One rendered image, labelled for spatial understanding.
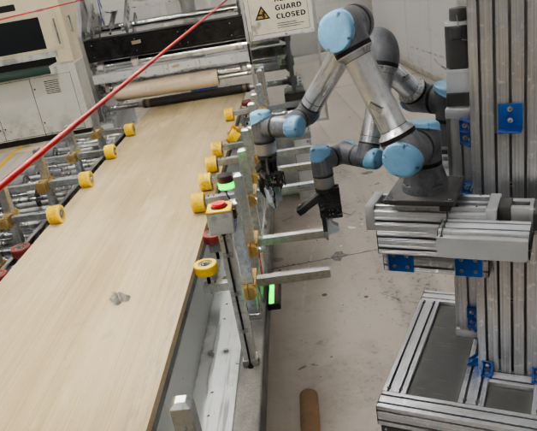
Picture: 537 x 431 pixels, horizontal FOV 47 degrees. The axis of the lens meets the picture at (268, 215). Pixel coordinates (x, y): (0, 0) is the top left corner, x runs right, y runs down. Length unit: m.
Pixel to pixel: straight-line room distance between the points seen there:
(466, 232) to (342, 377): 1.21
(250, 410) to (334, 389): 1.17
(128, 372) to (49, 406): 0.20
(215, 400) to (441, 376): 1.01
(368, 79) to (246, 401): 0.99
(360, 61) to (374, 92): 0.10
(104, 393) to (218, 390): 0.47
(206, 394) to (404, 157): 0.94
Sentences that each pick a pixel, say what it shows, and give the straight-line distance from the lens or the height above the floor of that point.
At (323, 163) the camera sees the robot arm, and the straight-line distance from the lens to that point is 2.19.
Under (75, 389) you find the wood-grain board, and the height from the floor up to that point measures 0.90.
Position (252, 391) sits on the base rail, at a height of 0.70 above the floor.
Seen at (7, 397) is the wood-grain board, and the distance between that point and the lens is 1.78.
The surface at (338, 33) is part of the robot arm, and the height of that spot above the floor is 1.59.
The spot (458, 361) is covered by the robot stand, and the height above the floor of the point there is 0.21.
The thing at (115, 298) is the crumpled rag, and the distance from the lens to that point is 2.01.
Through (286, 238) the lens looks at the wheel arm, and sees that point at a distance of 2.31.
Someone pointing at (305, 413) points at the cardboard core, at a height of 0.08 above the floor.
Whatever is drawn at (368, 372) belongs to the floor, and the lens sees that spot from 2.98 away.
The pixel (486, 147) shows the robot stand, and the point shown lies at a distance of 2.17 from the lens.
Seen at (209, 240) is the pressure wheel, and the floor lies 0.89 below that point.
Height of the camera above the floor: 1.82
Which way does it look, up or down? 23 degrees down
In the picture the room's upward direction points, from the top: 10 degrees counter-clockwise
